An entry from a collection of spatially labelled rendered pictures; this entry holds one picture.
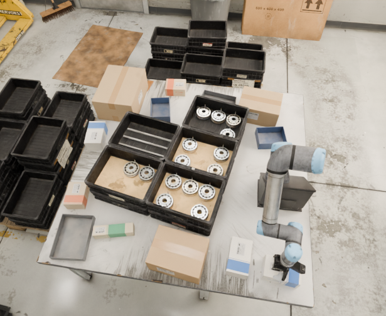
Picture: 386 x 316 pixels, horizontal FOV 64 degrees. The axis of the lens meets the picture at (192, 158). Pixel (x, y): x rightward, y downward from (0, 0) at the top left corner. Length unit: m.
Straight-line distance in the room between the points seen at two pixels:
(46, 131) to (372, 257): 2.88
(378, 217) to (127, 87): 2.37
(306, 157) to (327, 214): 1.60
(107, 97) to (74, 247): 1.06
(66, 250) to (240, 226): 1.06
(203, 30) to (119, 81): 1.44
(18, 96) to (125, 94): 1.25
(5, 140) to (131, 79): 1.30
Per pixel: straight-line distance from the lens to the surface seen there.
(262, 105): 2.34
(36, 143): 2.85
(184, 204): 1.89
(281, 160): 1.43
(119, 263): 1.96
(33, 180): 2.94
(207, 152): 2.07
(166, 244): 1.77
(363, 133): 3.63
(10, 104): 3.27
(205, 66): 3.33
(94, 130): 2.35
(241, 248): 1.85
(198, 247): 1.76
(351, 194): 3.17
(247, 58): 3.28
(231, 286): 1.89
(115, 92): 2.40
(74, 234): 2.09
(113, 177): 2.04
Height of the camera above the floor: 2.54
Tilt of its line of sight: 57 degrees down
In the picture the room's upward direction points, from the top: 1 degrees counter-clockwise
